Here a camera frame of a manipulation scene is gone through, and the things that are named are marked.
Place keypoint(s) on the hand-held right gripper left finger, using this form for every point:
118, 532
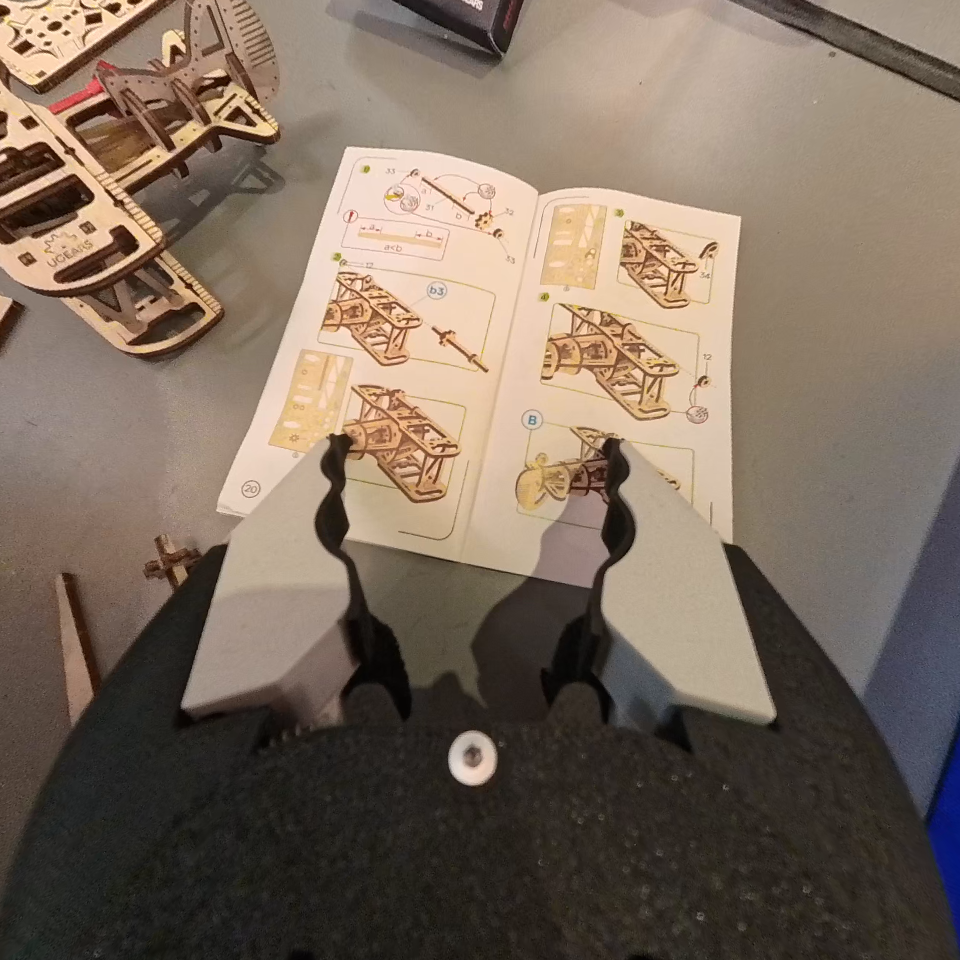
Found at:
262, 585

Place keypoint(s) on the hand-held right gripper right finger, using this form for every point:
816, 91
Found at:
675, 585

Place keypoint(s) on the wooden axle with gear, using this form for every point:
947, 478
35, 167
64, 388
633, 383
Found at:
172, 561

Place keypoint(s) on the instruction booklet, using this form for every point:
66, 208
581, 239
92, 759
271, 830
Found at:
510, 300

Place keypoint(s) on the wooden biplane model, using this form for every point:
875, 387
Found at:
112, 225

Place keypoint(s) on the grey desk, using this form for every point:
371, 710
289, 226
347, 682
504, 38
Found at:
675, 135

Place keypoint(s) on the pointed wooden blade piece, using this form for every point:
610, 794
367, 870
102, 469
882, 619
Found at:
76, 652

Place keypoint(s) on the blue plastic bin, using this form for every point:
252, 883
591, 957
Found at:
946, 825

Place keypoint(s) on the small square wooden offcut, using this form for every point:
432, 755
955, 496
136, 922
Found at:
7, 322

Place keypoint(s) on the narrow wooden parts sheet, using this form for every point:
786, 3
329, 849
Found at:
67, 37

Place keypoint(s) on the black product box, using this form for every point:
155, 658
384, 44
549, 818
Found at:
465, 19

